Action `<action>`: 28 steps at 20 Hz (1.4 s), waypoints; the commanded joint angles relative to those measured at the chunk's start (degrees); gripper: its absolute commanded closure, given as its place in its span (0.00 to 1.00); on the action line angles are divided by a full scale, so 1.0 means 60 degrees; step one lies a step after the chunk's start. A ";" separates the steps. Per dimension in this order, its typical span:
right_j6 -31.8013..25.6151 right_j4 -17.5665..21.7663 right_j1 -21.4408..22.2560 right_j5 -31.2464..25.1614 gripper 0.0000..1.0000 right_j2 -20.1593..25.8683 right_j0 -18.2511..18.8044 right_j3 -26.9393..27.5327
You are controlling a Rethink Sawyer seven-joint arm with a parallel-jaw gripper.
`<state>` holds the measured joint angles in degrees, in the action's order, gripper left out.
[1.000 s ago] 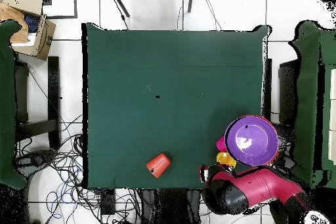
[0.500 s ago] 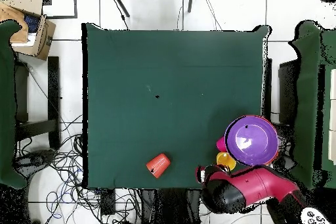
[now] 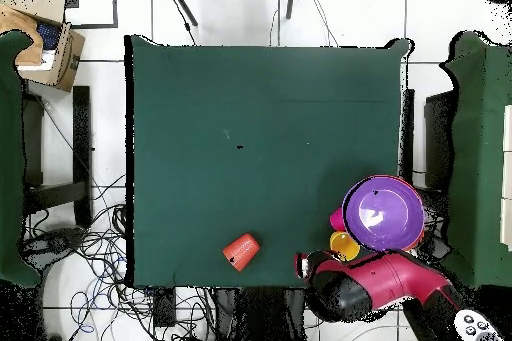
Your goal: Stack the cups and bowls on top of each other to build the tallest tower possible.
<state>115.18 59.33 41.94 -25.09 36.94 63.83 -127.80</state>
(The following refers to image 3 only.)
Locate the yellow cup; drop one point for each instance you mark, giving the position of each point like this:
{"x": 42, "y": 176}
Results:
{"x": 346, "y": 245}

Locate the orange cup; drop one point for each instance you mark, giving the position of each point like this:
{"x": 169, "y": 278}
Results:
{"x": 242, "y": 252}

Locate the pink cup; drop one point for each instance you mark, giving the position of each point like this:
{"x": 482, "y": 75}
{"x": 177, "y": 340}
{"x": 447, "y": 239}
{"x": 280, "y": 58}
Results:
{"x": 336, "y": 219}

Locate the purple bowl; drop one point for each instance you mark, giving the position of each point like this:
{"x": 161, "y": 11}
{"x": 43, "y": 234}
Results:
{"x": 384, "y": 213}

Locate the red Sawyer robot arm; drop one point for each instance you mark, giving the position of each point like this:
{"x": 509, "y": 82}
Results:
{"x": 384, "y": 281}

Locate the dark grey stand base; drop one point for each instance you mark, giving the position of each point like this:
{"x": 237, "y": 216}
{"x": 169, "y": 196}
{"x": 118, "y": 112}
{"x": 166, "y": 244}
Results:
{"x": 438, "y": 247}
{"x": 52, "y": 243}

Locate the black power strip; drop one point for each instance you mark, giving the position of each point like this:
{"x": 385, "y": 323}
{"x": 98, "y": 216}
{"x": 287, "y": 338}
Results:
{"x": 164, "y": 307}

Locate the dark green tablecloth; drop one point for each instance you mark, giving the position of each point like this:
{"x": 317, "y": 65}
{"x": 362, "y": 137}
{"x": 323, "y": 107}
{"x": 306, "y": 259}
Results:
{"x": 168, "y": 77}

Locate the green covered side table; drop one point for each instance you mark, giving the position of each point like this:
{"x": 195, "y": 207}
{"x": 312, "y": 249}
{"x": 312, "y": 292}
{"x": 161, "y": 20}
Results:
{"x": 10, "y": 157}
{"x": 480, "y": 117}

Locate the black tripod leg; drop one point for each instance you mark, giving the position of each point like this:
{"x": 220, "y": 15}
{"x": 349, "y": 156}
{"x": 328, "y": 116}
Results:
{"x": 182, "y": 4}
{"x": 290, "y": 1}

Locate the cardboard box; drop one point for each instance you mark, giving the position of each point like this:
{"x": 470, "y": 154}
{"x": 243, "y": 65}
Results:
{"x": 70, "y": 61}

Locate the blue cloth bundle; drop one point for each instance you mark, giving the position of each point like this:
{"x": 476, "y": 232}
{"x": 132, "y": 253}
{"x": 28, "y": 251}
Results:
{"x": 48, "y": 35}

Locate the black chair frame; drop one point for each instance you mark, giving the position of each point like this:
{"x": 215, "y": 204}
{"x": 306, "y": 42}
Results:
{"x": 82, "y": 137}
{"x": 438, "y": 125}

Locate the white board black frame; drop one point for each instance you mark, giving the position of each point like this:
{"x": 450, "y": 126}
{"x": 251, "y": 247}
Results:
{"x": 96, "y": 5}

